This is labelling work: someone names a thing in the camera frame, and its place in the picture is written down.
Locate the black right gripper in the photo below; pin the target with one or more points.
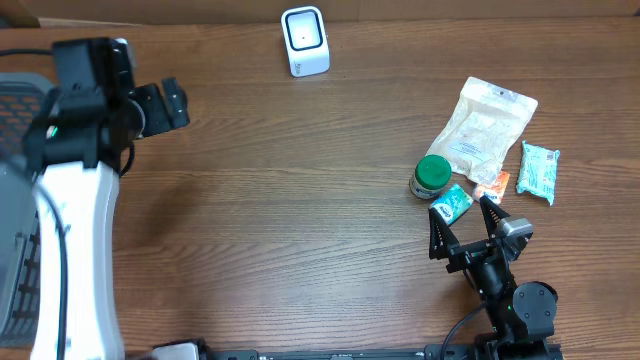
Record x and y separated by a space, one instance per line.
440 246

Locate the small teal tissue pack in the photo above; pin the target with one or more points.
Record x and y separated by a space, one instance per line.
452 204

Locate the orange Kleenex tissue pack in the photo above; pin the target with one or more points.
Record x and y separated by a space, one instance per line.
495 192

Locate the green lidded jar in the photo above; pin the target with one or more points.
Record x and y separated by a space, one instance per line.
431 175

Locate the green wet wipes pack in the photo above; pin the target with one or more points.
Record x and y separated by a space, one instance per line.
538 171

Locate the brown snack packet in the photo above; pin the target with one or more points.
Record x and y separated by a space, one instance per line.
486 122

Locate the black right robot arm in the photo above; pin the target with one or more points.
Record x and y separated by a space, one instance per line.
521 315

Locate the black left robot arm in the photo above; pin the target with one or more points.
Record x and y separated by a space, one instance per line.
73 151

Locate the white barcode scanner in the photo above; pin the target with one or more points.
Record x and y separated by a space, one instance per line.
305 41

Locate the grey plastic mesh basket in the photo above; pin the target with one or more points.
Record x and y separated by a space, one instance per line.
22 94

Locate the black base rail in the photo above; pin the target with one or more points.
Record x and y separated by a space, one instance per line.
194 349

